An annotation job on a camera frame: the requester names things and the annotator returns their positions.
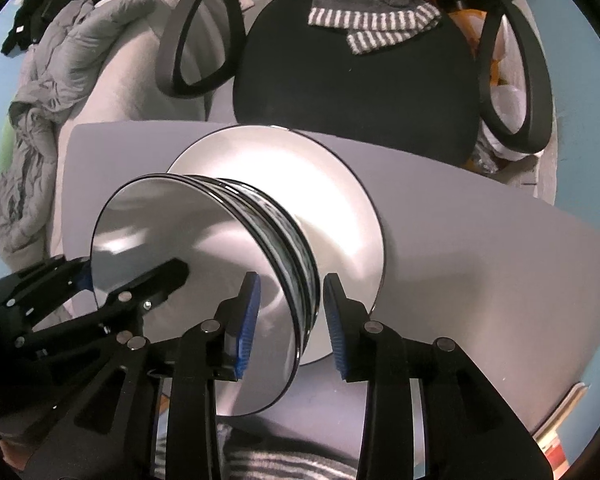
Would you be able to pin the bed with beige sheet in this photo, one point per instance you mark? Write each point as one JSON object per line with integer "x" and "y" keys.
{"x": 130, "y": 85}

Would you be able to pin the orange bag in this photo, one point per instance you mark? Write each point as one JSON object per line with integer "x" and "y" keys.
{"x": 472, "y": 15}

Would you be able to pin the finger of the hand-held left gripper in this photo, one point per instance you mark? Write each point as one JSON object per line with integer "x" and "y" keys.
{"x": 150, "y": 280}
{"x": 40, "y": 280}

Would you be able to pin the grey white striped knit cloth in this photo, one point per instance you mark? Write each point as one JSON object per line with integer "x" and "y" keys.
{"x": 380, "y": 22}

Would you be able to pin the black clothes pile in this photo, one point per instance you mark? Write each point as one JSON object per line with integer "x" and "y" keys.
{"x": 30, "y": 15}

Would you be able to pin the green pillow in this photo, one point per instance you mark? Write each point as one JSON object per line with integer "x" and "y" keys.
{"x": 4, "y": 150}

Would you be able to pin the grey duvet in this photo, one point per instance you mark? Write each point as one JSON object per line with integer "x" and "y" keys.
{"x": 55, "y": 60}

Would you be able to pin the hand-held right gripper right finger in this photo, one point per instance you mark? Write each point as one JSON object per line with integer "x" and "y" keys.
{"x": 336, "y": 330}

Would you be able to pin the white plate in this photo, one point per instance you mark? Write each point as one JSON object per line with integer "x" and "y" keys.
{"x": 330, "y": 185}

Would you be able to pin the zebra striped fleece cloth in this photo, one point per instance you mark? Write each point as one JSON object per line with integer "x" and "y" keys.
{"x": 280, "y": 460}

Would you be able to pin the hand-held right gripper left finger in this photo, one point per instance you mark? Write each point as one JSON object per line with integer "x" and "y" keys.
{"x": 245, "y": 325}

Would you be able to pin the white cup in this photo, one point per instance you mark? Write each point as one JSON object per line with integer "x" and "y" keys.
{"x": 180, "y": 240}
{"x": 300, "y": 250}
{"x": 275, "y": 240}

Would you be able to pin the black office chair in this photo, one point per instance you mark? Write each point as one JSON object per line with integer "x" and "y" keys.
{"x": 355, "y": 100}

